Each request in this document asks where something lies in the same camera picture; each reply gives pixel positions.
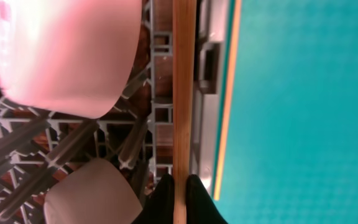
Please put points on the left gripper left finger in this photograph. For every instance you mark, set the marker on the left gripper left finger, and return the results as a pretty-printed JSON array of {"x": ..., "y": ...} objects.
[{"x": 159, "y": 208}]

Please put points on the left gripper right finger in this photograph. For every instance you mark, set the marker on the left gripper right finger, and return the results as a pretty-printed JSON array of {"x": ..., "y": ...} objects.
[{"x": 200, "y": 208}]

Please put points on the pale green bowl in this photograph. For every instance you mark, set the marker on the pale green bowl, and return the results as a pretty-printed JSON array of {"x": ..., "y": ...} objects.
[{"x": 96, "y": 193}]

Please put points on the small pink bowl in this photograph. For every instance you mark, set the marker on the small pink bowl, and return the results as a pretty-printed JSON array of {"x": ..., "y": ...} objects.
[{"x": 68, "y": 56}]

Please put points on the wooden chopstick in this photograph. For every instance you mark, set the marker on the wooden chopstick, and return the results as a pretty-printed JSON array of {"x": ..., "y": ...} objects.
[
  {"x": 184, "y": 25},
  {"x": 228, "y": 76}
]

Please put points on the grey dishwasher rack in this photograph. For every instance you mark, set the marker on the grey dishwasher rack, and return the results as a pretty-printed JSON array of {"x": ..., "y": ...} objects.
[{"x": 20, "y": 141}]

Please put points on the teal plastic tray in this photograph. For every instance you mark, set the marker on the teal plastic tray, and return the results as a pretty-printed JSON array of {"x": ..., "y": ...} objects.
[{"x": 292, "y": 141}]

